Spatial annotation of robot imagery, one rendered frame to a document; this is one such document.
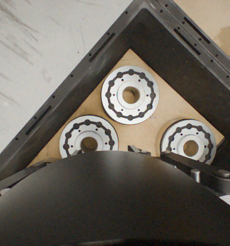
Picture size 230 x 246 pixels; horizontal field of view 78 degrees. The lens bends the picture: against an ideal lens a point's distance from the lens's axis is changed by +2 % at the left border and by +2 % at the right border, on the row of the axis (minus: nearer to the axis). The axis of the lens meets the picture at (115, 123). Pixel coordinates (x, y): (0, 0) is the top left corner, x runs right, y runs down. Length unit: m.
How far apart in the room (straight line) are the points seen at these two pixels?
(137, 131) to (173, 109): 0.08
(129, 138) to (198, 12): 0.28
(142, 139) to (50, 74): 0.30
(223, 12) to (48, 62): 0.41
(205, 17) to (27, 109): 0.46
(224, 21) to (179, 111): 0.19
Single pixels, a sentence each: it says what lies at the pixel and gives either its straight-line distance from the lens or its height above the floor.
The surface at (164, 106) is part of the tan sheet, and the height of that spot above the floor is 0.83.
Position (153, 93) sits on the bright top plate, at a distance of 0.26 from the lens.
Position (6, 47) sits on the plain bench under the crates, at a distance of 0.51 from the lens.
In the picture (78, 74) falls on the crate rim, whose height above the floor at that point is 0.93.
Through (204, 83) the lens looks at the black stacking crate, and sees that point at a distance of 0.25.
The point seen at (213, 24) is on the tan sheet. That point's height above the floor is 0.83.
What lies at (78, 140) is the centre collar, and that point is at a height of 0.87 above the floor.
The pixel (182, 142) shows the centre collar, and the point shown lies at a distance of 0.27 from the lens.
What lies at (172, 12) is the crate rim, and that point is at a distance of 0.23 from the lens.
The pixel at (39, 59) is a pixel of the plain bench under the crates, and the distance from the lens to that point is 0.47.
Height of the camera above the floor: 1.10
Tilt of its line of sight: 85 degrees down
